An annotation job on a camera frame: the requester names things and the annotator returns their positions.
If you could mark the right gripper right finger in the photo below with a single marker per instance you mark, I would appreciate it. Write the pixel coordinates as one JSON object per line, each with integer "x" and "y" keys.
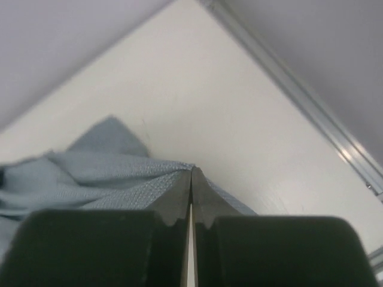
{"x": 232, "y": 249}

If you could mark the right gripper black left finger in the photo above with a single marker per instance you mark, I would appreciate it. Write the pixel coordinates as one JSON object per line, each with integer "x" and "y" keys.
{"x": 111, "y": 247}

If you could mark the grey-blue pillowcase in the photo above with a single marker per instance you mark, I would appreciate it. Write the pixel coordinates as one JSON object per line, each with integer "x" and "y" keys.
{"x": 107, "y": 167}

